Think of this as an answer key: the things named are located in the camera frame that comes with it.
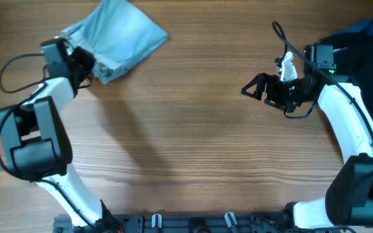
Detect light blue denim shorts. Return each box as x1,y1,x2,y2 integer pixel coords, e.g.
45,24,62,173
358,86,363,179
62,0,170,83

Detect black garment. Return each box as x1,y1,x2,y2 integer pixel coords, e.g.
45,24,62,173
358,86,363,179
320,32,373,120

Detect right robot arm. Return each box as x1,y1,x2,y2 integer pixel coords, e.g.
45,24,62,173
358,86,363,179
242,43,373,232

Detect dark blue garment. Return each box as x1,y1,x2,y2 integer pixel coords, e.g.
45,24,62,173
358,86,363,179
334,19,373,36

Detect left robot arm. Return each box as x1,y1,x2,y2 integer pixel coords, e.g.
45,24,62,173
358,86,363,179
0,38,114,232

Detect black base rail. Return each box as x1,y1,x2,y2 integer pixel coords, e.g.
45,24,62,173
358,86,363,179
52,212,291,233

